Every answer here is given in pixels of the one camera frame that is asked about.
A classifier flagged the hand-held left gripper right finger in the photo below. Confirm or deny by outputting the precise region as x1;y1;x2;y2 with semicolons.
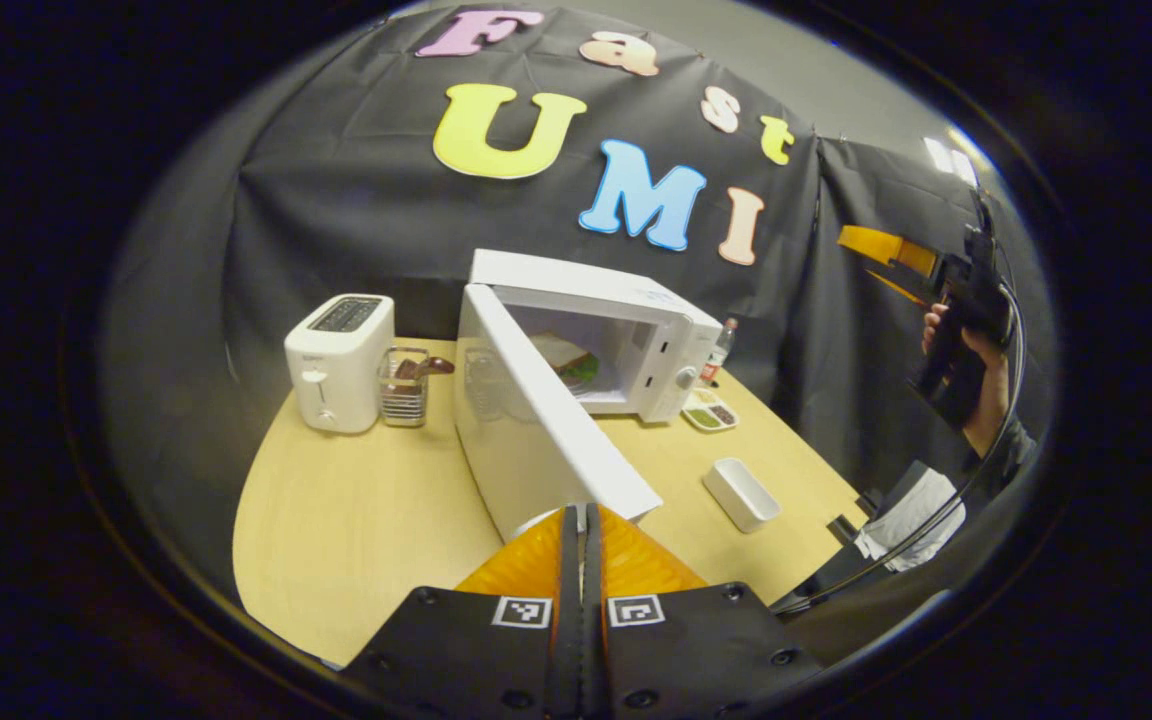
584;505;827;720

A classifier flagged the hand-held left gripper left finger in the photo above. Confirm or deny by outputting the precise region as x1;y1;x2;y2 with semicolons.
341;505;585;720

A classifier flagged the white microwave oven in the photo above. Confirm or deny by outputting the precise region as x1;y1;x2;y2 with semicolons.
453;248;724;543

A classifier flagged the lettuce sandwich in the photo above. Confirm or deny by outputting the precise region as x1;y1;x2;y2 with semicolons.
528;332;601;391

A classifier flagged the small ceiling light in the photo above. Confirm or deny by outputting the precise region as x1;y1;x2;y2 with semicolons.
924;135;979;189

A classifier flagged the white rectangular tray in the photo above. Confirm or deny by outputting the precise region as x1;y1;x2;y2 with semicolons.
702;457;783;534

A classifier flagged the clear water bottle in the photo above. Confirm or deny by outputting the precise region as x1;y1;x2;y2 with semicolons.
700;318;739;387

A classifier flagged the white cloth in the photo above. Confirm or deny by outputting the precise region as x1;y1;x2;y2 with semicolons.
854;468;967;573

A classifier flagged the divided dish of beans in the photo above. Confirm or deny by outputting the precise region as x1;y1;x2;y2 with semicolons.
681;388;740;433

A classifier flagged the white toaster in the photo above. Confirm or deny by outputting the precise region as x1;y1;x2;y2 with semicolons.
284;294;396;434

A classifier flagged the black backdrop cloth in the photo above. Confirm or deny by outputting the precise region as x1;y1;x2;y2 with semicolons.
96;5;1062;601

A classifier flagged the black cable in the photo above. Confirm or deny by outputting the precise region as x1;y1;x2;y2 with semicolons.
771;280;1027;613

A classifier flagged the metal wire rack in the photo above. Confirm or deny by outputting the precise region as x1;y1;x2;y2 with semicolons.
377;346;432;429

